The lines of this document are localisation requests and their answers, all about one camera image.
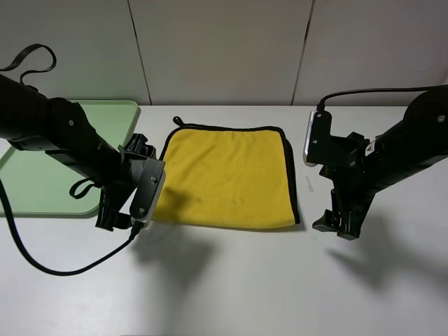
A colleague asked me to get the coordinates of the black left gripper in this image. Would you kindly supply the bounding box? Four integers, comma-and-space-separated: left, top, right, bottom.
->
95, 133, 156, 232

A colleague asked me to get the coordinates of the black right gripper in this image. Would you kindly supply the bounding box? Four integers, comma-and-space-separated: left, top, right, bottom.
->
312, 132, 372, 240

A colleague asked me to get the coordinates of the yellow towel with black trim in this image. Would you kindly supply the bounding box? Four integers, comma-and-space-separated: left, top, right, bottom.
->
153, 116, 300, 230

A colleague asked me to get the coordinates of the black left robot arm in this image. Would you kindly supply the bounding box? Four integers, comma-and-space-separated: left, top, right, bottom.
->
1, 76, 165, 231

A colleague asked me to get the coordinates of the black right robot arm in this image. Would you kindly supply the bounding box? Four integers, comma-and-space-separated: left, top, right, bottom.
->
303, 85, 447, 240

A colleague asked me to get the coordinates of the light green plastic tray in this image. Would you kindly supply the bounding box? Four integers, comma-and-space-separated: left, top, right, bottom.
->
1, 101, 139, 218

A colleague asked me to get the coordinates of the clear tape strip on table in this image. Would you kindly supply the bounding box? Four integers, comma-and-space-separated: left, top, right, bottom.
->
305, 176, 314, 193

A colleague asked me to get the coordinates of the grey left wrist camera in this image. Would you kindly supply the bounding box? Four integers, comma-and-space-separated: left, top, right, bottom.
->
129, 158, 166, 227

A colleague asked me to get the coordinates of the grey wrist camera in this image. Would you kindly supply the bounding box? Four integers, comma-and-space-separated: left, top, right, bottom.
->
302, 111, 332, 167
129, 158, 166, 227

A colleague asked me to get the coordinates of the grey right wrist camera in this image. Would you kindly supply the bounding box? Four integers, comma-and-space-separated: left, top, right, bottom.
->
302, 111, 332, 167

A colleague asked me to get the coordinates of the black right camera cable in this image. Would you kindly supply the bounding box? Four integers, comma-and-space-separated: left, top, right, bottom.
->
316, 87, 430, 113

